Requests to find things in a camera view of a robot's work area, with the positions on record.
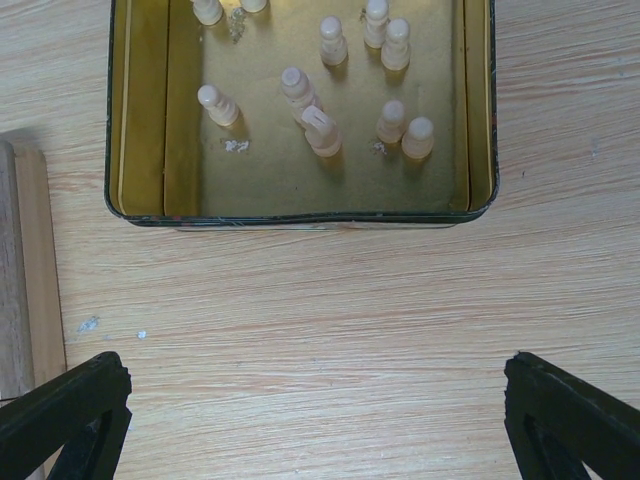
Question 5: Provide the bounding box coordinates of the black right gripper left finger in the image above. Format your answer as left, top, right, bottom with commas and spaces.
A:
1, 351, 132, 479

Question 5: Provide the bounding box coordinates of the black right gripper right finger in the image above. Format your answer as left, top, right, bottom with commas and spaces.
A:
504, 352, 639, 479

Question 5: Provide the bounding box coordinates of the wooden chess board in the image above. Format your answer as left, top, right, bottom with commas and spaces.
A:
1, 140, 67, 405

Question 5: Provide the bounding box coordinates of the white pawn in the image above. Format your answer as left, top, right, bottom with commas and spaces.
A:
319, 16, 348, 66
401, 117, 434, 160
363, 0, 389, 49
197, 84, 240, 127
376, 100, 406, 144
381, 18, 411, 71

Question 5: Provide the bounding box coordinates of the gold interior green tin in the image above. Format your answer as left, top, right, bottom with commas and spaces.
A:
104, 1, 499, 229

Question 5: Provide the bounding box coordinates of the white chess piece in tin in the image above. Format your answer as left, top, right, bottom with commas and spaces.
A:
280, 67, 324, 124

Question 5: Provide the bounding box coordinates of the white bishop in tin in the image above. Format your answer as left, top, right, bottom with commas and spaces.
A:
301, 105, 342, 158

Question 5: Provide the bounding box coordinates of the white piece tin top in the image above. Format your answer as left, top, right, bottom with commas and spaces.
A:
192, 0, 224, 26
240, 0, 268, 13

